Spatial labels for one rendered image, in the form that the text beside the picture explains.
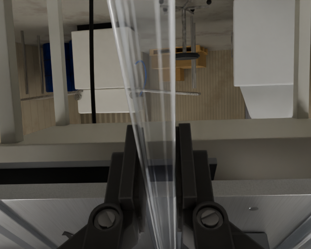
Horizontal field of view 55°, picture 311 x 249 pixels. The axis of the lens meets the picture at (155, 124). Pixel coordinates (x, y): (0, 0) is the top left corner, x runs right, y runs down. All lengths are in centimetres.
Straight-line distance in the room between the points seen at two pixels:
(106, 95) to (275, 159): 380
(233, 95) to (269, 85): 461
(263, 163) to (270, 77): 261
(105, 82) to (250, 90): 195
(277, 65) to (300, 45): 228
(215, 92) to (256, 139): 721
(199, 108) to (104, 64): 411
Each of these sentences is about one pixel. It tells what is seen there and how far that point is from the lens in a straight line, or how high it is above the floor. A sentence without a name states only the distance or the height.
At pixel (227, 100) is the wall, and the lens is 776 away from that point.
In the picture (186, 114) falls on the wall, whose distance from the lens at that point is 782.
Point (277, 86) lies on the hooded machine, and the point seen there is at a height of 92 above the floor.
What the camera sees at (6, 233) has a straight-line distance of 26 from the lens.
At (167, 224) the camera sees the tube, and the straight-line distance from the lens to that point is 18.
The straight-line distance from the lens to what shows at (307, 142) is 58.
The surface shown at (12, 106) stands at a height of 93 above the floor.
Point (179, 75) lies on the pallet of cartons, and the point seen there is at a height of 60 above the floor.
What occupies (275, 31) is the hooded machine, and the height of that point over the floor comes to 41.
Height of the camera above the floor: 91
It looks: 7 degrees up
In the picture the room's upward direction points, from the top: 178 degrees clockwise
